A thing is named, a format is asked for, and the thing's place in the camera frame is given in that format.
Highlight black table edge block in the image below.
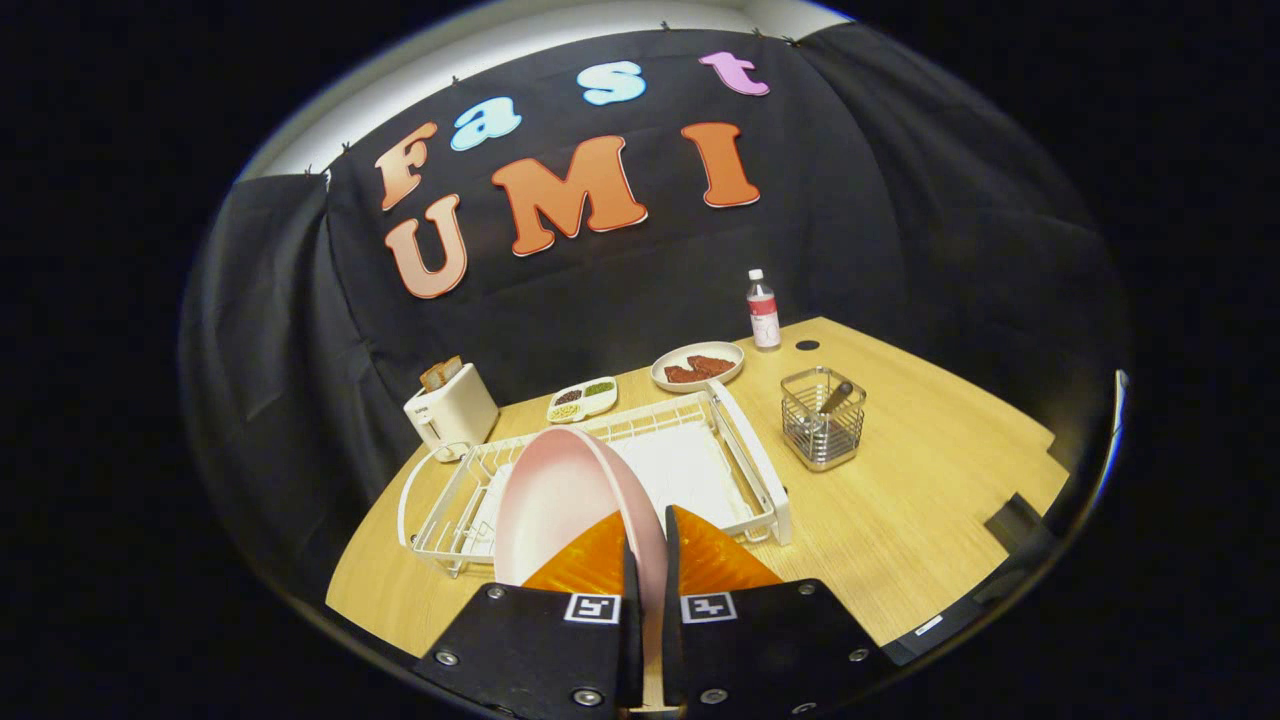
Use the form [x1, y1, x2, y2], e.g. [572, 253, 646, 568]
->
[985, 493, 1053, 553]

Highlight clear plastic bottle red label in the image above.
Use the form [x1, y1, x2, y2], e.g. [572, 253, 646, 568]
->
[746, 268, 782, 352]

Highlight pink plate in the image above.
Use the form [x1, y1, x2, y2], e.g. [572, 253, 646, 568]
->
[493, 427, 669, 641]

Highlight white toaster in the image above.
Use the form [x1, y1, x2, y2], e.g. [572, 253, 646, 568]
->
[403, 362, 500, 463]

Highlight white wire dish rack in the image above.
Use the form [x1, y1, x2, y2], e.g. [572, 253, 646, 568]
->
[405, 380, 793, 579]

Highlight metal wire basket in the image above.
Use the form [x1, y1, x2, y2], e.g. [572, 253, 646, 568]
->
[780, 366, 867, 473]

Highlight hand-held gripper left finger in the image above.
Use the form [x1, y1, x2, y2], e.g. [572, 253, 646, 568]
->
[415, 510, 644, 720]

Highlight white oval serving dish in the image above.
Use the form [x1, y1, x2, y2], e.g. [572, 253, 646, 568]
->
[650, 341, 746, 394]

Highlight black backdrop cloth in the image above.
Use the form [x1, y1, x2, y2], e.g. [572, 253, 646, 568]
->
[178, 22, 1131, 601]

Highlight red meat slices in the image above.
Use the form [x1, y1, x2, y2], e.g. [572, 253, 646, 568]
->
[664, 355, 736, 385]

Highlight white divided condiment dish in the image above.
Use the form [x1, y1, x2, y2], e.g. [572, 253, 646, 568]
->
[546, 376, 619, 425]

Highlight white power cable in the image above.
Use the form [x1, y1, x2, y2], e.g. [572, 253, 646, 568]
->
[397, 445, 441, 549]

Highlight dark-handled spoon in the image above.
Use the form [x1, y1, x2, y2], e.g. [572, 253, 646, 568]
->
[815, 380, 854, 431]

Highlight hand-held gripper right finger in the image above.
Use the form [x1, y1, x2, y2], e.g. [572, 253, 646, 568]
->
[662, 505, 886, 720]

